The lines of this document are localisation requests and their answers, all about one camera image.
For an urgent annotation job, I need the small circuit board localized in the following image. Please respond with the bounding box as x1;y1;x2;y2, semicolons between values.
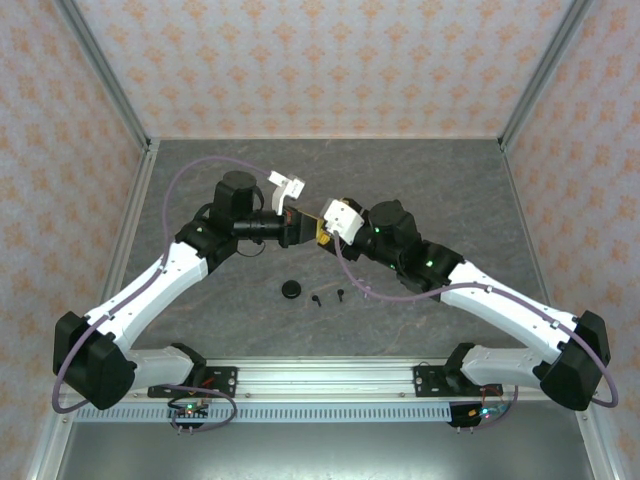
449;402;511;431
167;399;210;431

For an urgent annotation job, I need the grey metal sheet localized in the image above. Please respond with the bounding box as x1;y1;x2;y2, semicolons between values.
54;422;601;480

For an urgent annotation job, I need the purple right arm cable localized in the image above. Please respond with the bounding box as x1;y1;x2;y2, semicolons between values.
333;232;620;409

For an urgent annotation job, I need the aluminium side rail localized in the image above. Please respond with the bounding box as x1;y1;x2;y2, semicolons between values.
499;139;621;480
24;139;161;480

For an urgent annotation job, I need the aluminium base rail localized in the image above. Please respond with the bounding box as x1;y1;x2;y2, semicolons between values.
122;357;521;401

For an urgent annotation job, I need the white slotted cable duct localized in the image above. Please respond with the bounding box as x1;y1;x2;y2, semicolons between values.
74;402;454;425

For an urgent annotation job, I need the thin purple base cable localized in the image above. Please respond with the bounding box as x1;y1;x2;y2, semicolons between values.
168;387;238;435
457;384;521;434

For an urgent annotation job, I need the aluminium corner post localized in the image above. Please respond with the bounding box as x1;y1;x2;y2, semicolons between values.
52;0;154;151
498;0;599;151

